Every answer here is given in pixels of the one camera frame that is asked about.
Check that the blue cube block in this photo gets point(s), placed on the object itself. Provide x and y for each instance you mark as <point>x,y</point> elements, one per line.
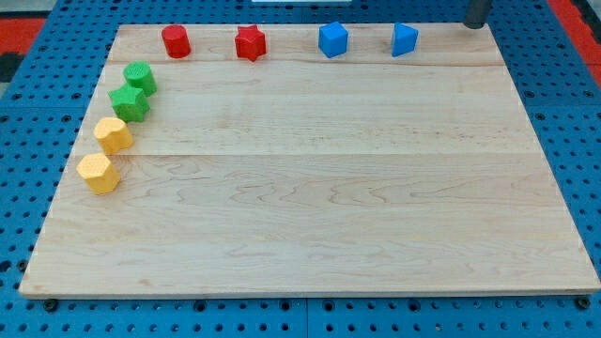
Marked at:
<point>332,39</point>

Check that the blue triangle block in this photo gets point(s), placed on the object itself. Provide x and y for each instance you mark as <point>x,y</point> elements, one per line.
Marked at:
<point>404,39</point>

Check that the wooden board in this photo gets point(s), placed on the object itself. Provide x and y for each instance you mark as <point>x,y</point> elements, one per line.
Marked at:
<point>301,176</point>

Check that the red star block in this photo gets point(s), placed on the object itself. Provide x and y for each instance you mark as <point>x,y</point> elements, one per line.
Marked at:
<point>250,42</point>

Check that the red cylinder block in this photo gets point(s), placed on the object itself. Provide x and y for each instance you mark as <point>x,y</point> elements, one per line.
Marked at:
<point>175,40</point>

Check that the green star block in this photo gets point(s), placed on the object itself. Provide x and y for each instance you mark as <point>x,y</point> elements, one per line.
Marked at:
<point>129,103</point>

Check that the green cylinder block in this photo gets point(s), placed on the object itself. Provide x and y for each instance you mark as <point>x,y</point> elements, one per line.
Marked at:
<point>139,74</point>

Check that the yellow heart block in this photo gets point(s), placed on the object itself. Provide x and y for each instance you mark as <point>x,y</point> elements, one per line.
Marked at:
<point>112,134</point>

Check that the yellow hexagon block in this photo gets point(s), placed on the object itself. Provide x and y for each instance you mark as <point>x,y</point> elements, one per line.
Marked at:
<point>98,172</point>

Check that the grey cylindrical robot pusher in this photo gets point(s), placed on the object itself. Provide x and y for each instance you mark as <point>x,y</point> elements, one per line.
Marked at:
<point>476,13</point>

